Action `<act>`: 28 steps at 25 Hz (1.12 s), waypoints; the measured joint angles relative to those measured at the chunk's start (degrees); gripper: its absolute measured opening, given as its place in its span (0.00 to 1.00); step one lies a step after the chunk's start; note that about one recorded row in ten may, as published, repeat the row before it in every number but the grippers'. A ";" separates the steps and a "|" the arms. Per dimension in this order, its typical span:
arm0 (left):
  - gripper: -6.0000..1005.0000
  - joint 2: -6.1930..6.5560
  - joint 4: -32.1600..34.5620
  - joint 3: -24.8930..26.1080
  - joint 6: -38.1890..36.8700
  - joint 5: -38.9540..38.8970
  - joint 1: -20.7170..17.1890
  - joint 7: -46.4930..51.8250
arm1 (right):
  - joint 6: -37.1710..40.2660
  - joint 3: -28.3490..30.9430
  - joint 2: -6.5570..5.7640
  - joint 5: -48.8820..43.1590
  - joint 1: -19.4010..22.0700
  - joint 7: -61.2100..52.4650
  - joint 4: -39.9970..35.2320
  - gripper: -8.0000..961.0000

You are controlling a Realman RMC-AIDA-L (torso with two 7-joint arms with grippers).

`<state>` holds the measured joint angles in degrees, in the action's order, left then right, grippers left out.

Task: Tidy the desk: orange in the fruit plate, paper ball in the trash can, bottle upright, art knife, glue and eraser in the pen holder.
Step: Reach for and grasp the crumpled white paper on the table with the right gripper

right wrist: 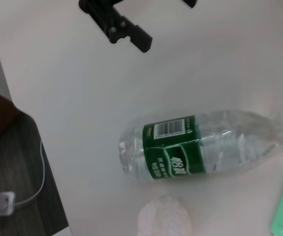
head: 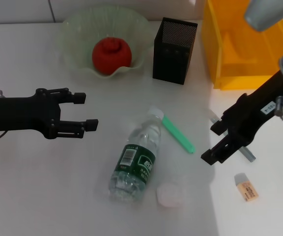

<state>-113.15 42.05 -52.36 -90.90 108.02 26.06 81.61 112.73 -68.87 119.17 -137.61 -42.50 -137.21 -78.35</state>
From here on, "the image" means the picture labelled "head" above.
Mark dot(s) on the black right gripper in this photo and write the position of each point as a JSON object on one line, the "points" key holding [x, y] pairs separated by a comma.
{"points": [[259, 108]]}

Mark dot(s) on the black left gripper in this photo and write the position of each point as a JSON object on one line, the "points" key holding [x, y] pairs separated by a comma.
{"points": [[21, 115]]}

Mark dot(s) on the silver glitter pen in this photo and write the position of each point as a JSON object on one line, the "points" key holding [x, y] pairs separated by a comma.
{"points": [[248, 155]]}

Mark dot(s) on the green pen with white clip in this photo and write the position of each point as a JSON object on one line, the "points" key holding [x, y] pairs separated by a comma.
{"points": [[178, 135]]}

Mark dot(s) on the clear green-label water bottle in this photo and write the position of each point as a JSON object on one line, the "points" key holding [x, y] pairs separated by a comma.
{"points": [[136, 157]]}

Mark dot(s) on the white paper ball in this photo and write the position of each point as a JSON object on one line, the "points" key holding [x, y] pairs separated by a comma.
{"points": [[169, 195]]}

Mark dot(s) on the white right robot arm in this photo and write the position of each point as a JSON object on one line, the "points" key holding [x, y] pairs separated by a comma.
{"points": [[266, 12]]}

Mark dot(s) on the pale green glass fruit plate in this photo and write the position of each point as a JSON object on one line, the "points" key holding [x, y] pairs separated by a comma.
{"points": [[82, 37]]}

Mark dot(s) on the black mesh pen holder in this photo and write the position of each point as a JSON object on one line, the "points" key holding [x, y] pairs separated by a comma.
{"points": [[171, 66]]}

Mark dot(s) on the yellow plastic storage bin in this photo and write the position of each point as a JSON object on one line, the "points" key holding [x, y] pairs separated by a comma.
{"points": [[242, 73]]}

